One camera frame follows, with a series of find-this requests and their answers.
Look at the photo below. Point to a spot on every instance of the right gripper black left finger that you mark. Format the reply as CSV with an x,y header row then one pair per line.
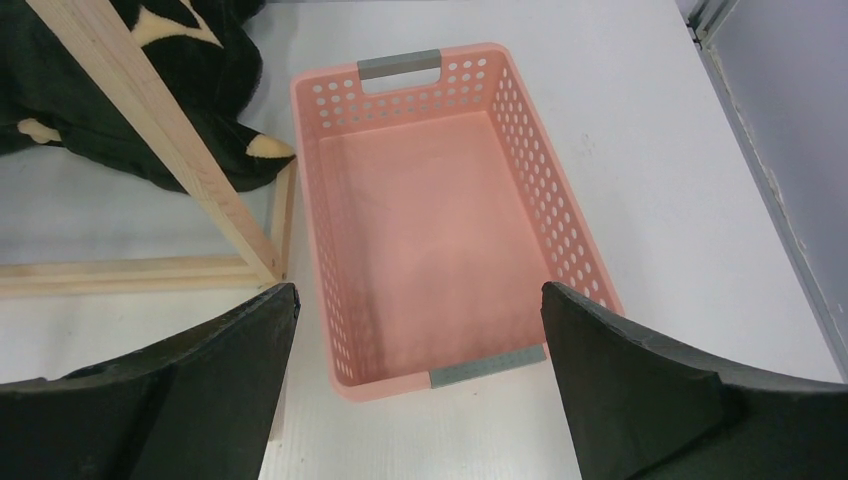
x,y
197,405

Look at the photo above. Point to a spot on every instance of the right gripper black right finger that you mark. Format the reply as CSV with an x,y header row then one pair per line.
x,y
642,405

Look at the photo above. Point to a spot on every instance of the pink perforated plastic basket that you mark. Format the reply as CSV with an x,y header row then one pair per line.
x,y
436,208

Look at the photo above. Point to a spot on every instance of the black blanket with cream flowers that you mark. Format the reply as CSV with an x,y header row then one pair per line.
x,y
201,51

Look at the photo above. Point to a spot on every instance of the grey metal corner rail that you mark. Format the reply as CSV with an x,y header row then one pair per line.
x,y
779,69

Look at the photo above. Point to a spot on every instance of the wooden clothes rack frame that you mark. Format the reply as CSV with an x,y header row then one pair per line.
x,y
257,223

